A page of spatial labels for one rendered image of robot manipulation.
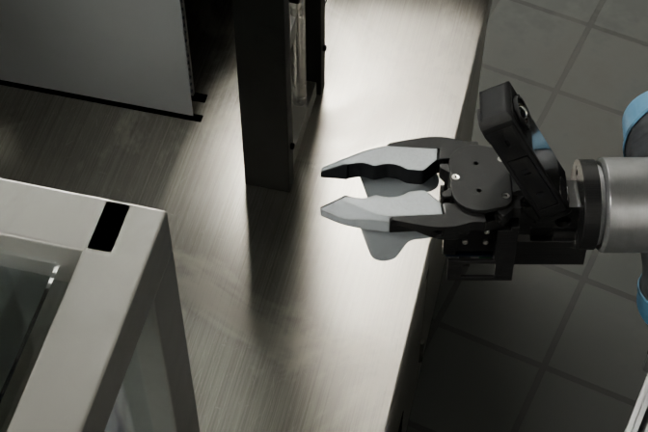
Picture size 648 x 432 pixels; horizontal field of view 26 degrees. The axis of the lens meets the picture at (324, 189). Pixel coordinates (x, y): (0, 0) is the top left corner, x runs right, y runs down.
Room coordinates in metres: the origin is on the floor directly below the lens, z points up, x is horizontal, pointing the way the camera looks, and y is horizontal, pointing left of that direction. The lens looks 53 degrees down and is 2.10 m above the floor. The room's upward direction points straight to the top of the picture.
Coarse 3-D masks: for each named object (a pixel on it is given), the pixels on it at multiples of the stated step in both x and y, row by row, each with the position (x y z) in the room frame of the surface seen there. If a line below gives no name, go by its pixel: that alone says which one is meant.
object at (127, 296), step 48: (0, 192) 0.38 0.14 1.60; (48, 192) 0.38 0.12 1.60; (0, 240) 0.35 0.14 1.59; (48, 240) 0.35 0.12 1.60; (96, 240) 0.35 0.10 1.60; (144, 240) 0.35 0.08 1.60; (96, 288) 0.33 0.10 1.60; (144, 288) 0.33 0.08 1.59; (48, 336) 0.30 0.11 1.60; (96, 336) 0.30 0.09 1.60; (144, 336) 0.34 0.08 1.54; (48, 384) 0.28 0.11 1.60; (96, 384) 0.28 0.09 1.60; (192, 384) 0.37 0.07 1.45
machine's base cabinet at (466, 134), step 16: (480, 48) 1.51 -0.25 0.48; (480, 64) 1.55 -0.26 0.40; (464, 128) 1.39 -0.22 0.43; (432, 256) 1.13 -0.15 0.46; (432, 272) 1.15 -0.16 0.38; (432, 288) 1.18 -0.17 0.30; (432, 304) 1.20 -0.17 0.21; (416, 336) 1.02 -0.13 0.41; (416, 352) 1.04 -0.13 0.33; (416, 368) 1.07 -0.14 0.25; (416, 384) 1.11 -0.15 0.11; (400, 400) 0.92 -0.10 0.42; (400, 416) 0.93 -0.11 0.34
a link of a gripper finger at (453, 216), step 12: (444, 204) 0.63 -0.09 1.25; (456, 204) 0.63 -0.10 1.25; (396, 216) 0.62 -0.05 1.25; (408, 216) 0.62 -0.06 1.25; (420, 216) 0.62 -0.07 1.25; (432, 216) 0.62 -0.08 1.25; (444, 216) 0.62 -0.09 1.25; (456, 216) 0.62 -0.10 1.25; (468, 216) 0.62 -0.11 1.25; (480, 216) 0.62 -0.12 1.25; (396, 228) 0.62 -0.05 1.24; (408, 228) 0.61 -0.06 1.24; (420, 228) 0.61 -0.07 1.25; (432, 228) 0.61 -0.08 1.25; (444, 228) 0.61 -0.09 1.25; (456, 228) 0.61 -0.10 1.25; (468, 228) 0.61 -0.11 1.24; (480, 228) 0.62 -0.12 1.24
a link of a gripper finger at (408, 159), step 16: (352, 160) 0.68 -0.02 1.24; (368, 160) 0.68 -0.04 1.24; (384, 160) 0.68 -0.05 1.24; (400, 160) 0.68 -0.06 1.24; (416, 160) 0.68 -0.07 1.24; (432, 160) 0.68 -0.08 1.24; (336, 176) 0.68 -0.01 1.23; (352, 176) 0.68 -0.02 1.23; (368, 176) 0.68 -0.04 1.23; (384, 176) 0.68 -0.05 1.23; (400, 176) 0.67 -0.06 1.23; (416, 176) 0.67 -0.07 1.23; (432, 176) 0.68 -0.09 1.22; (368, 192) 0.68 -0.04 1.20; (384, 192) 0.68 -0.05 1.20; (400, 192) 0.68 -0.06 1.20
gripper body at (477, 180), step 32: (480, 160) 0.68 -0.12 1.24; (576, 160) 0.69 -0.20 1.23; (448, 192) 0.65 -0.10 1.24; (480, 192) 0.64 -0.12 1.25; (512, 192) 0.64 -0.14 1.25; (576, 192) 0.66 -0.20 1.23; (512, 224) 0.63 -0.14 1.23; (544, 224) 0.64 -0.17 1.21; (576, 224) 0.64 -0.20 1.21; (480, 256) 0.63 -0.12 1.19; (512, 256) 0.62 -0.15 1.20; (544, 256) 0.63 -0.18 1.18; (576, 256) 0.63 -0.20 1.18
